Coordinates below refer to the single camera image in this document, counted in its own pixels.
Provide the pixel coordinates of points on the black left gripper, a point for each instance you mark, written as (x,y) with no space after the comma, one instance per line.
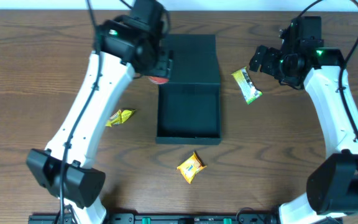
(165,66)

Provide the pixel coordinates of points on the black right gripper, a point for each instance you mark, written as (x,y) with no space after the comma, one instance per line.
(268,61)

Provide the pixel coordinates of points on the red Pringles can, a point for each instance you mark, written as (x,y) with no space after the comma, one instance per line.
(158,80)

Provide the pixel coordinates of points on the green yellow snack bar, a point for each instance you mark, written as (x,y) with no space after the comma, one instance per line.
(249,91)

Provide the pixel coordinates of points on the yellow snack packet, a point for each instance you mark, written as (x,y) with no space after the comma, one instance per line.
(120,117)

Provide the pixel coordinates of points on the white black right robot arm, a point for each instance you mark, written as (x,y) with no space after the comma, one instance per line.
(304,63)

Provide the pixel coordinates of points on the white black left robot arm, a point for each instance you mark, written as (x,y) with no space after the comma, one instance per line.
(124,49)

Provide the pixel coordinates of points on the black open gift box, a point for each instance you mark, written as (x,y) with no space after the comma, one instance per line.
(189,104)

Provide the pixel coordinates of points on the yellow cracker packet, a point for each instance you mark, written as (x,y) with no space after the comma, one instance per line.
(190,167)

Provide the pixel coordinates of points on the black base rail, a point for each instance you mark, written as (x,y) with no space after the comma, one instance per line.
(244,218)

